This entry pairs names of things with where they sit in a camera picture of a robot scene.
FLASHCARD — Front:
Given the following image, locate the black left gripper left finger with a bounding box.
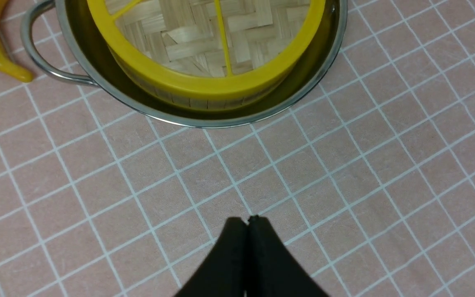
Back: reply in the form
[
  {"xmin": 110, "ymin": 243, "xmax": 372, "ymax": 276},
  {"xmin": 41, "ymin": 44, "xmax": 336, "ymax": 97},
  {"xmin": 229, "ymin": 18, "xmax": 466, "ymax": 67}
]
[{"xmin": 175, "ymin": 217, "xmax": 248, "ymax": 297}]

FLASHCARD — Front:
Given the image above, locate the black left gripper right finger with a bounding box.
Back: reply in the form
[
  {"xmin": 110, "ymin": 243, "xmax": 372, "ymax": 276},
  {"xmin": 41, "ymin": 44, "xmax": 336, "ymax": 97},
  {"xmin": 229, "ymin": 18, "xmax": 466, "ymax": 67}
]
[{"xmin": 246, "ymin": 215, "xmax": 328, "ymax": 297}]

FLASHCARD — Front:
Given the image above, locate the yellow bamboo steamer basket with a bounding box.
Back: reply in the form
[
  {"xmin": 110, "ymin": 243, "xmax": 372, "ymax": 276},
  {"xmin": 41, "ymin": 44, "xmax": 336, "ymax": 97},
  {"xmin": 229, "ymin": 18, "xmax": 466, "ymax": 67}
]
[{"xmin": 117, "ymin": 61, "xmax": 288, "ymax": 112}]

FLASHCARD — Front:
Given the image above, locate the yellow woven steamer lid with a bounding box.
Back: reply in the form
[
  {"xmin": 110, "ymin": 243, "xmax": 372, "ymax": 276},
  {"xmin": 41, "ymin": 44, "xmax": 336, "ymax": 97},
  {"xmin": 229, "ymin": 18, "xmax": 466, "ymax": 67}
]
[{"xmin": 87, "ymin": 0, "xmax": 331, "ymax": 99}]

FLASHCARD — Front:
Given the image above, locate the stainless steel pot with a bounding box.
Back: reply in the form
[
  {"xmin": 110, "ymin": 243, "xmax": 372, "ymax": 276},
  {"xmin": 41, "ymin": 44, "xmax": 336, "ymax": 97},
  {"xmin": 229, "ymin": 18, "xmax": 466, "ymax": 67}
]
[{"xmin": 19, "ymin": 0, "xmax": 348, "ymax": 129}]

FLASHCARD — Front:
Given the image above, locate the pink checkered tablecloth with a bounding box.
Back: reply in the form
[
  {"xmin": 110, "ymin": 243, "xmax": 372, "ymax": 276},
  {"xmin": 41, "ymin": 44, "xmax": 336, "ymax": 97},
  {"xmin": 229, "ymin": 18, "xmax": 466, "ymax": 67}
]
[{"xmin": 0, "ymin": 0, "xmax": 475, "ymax": 297}]

